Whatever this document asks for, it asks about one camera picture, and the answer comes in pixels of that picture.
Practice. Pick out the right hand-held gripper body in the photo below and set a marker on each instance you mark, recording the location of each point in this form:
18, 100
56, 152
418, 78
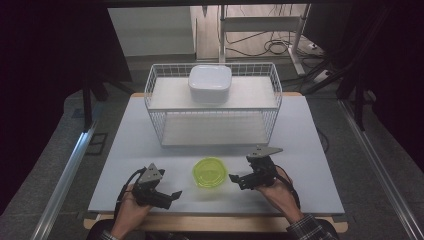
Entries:
263, 175

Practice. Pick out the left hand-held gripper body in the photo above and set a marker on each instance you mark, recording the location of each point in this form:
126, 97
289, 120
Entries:
148, 195

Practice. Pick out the yellow-green translucent bowl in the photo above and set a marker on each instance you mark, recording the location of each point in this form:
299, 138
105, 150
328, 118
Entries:
210, 172

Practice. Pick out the black metal stand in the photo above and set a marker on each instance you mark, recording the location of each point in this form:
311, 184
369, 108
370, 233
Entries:
359, 106
87, 106

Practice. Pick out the aluminium rail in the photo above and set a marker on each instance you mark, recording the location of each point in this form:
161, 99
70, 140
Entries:
380, 170
63, 183

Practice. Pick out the person's right plaid sleeve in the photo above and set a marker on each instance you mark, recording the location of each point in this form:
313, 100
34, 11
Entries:
310, 230

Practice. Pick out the person's left plaid sleeve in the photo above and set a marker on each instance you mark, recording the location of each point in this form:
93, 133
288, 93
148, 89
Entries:
107, 236

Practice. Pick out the white square bowl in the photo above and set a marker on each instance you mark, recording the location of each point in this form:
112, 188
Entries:
209, 81

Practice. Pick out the white power strip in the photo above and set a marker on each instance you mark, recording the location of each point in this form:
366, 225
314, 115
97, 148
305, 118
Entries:
321, 76

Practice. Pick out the person's plaid sleeve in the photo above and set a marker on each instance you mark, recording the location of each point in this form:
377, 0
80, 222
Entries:
107, 236
310, 230

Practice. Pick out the person's right hand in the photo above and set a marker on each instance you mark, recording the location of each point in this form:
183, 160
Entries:
283, 198

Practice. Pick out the dark floor grate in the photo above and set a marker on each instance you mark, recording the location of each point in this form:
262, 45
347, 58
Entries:
96, 143

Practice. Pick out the person's left hand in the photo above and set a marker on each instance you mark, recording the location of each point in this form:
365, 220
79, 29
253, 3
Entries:
128, 216

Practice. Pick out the white metal desk frame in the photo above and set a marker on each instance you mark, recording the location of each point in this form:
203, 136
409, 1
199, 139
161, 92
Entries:
260, 23

